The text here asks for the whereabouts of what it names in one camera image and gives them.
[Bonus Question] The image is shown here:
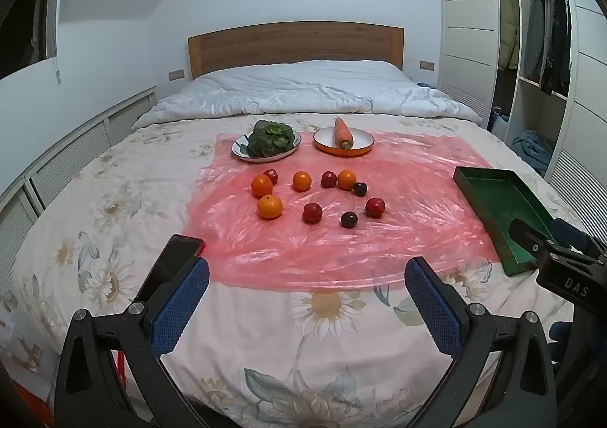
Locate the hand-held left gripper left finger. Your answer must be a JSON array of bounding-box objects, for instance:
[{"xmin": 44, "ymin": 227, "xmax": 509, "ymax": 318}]
[{"xmin": 53, "ymin": 256, "xmax": 242, "ymax": 428}]

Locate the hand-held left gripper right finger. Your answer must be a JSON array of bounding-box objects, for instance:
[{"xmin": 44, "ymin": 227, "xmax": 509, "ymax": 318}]
[{"xmin": 404, "ymin": 256, "xmax": 558, "ymax": 428}]

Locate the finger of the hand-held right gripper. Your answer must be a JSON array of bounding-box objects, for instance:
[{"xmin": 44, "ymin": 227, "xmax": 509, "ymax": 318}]
[
  {"xmin": 551, "ymin": 218, "xmax": 605, "ymax": 254},
  {"xmin": 510, "ymin": 218, "xmax": 553, "ymax": 264}
]

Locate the green tray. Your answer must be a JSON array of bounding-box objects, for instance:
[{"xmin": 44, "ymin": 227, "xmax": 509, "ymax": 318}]
[{"xmin": 453, "ymin": 166, "xmax": 555, "ymax": 277}]

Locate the black smartphone red case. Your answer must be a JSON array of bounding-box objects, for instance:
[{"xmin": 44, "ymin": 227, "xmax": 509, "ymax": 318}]
[{"xmin": 137, "ymin": 235, "xmax": 206, "ymax": 310}]

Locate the blue folded blanket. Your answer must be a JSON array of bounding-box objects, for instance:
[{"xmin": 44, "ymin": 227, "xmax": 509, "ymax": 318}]
[{"xmin": 512, "ymin": 129, "xmax": 553, "ymax": 175}]

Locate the white bag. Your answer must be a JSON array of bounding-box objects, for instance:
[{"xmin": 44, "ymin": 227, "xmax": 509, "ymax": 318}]
[{"xmin": 491, "ymin": 107, "xmax": 510, "ymax": 142}]

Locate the pink plastic sheet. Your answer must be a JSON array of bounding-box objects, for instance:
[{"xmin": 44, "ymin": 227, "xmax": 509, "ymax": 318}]
[{"xmin": 182, "ymin": 129, "xmax": 503, "ymax": 291}]

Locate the orange bowl white inside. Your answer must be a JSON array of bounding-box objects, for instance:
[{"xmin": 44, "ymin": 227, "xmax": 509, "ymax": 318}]
[{"xmin": 313, "ymin": 127, "xmax": 375, "ymax": 157}]

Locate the green leafy vegetable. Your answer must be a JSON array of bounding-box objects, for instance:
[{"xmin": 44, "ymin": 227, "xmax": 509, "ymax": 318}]
[{"xmin": 247, "ymin": 120, "xmax": 293, "ymax": 158}]

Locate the black hanging garment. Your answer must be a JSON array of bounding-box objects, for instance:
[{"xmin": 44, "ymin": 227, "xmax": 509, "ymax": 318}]
[{"xmin": 541, "ymin": 0, "xmax": 572, "ymax": 96}]

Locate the white plate dark rim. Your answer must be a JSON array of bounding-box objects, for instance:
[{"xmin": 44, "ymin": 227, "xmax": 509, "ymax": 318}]
[{"xmin": 231, "ymin": 130, "xmax": 302, "ymax": 163}]

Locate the carrot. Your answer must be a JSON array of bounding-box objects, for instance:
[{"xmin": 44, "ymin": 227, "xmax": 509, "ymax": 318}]
[{"xmin": 333, "ymin": 118, "xmax": 354, "ymax": 150}]

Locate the grey blue hanging garment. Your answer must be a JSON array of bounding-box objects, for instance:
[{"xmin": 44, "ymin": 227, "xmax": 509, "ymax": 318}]
[{"xmin": 524, "ymin": 0, "xmax": 546, "ymax": 84}]

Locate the pale green hanging jacket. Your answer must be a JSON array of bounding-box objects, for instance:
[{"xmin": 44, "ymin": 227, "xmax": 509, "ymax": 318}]
[{"xmin": 498, "ymin": 0, "xmax": 521, "ymax": 71}]

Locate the white wardrobe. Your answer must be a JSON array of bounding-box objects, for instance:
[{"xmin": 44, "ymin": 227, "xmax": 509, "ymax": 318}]
[{"xmin": 436, "ymin": 0, "xmax": 607, "ymax": 239}]

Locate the white duvet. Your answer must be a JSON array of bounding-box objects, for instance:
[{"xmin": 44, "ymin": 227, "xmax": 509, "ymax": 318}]
[{"xmin": 133, "ymin": 60, "xmax": 482, "ymax": 128}]

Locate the wooden headboard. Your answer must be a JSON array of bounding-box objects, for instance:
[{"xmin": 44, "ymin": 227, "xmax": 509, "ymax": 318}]
[{"xmin": 188, "ymin": 22, "xmax": 405, "ymax": 80}]

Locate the dark window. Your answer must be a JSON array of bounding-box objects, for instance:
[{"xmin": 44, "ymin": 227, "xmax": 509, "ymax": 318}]
[{"xmin": 0, "ymin": 0, "xmax": 60, "ymax": 80}]

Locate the white slatted wall cabinet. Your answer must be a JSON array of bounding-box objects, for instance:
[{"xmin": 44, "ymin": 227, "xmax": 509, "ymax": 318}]
[{"xmin": 0, "ymin": 87, "xmax": 157, "ymax": 230}]

